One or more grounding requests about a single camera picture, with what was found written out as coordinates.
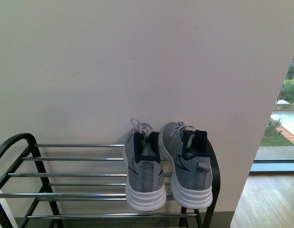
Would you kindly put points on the grey sneaker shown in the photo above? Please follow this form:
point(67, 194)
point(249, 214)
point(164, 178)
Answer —
point(145, 188)
point(187, 149)

